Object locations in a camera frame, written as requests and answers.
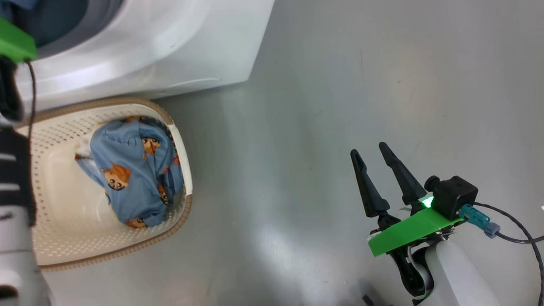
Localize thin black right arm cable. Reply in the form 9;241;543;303
473;202;544;298

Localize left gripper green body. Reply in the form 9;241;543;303
0;17;38;124

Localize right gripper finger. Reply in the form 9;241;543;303
350;149;391;218
379;142;428;206

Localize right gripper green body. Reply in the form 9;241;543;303
368;193;464;266

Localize white front-load washing machine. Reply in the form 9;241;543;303
15;0;276;113

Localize cream perforated laundry basket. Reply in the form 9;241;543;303
16;96;194;272

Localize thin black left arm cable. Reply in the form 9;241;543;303
25;61;38;141

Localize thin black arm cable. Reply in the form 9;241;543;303
25;61;38;141
473;202;544;298

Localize right teal plug camera cable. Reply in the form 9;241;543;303
459;203;544;245

